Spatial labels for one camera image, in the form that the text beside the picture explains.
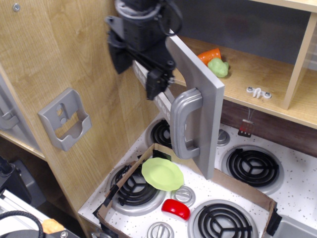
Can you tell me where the grey toy microwave door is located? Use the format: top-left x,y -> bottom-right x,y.
154,36 -> 225,179

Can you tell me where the front right stove burner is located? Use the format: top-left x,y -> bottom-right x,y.
187,199 -> 259,238

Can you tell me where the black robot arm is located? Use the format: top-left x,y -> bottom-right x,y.
105,0 -> 183,100

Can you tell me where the hanging toy spatula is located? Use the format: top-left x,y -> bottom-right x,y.
238,108 -> 255,138

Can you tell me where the grey cabinet door handle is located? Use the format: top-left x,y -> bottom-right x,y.
0,74 -> 20,132

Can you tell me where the green toy lettuce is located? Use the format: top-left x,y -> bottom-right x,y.
207,58 -> 229,78

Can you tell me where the grey toy sink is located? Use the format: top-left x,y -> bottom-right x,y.
272,215 -> 317,238

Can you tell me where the back left stove burner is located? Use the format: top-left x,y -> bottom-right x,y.
145,119 -> 172,149

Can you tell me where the black braided cable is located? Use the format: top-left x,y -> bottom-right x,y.
0,210 -> 45,238

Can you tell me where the grey centre stove knob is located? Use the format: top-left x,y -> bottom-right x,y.
170,185 -> 196,207

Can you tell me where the black box on floor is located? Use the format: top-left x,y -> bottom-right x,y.
0,157 -> 46,208

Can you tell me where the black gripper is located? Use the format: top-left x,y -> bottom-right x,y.
105,11 -> 177,101

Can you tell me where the red toy cheese wheel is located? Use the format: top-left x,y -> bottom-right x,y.
161,199 -> 191,221

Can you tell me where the stove burner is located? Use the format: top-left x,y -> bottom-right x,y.
112,165 -> 166,216
145,119 -> 172,149
187,199 -> 259,238
219,145 -> 284,195

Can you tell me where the white door latch clip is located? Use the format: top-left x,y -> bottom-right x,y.
246,87 -> 272,99

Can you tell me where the grey wall phone holder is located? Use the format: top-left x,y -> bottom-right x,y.
38,88 -> 92,151

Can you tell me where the front left stove burner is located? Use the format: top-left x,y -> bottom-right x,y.
112,165 -> 166,216

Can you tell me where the grey back stove knob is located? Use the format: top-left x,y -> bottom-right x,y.
217,129 -> 230,146

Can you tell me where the back right stove burner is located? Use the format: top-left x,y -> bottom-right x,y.
219,145 -> 284,195

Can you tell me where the light green toy plate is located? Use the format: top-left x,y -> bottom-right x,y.
141,157 -> 184,191

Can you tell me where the orange toy carrot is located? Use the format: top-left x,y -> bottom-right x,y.
198,48 -> 221,66

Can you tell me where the brown cardboard frame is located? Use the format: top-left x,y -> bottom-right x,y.
94,144 -> 281,238

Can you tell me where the grey stove knob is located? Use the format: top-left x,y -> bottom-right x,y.
170,185 -> 196,207
217,129 -> 230,146
147,222 -> 174,238

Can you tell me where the grey front stove knob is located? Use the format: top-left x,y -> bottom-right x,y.
147,222 -> 174,238

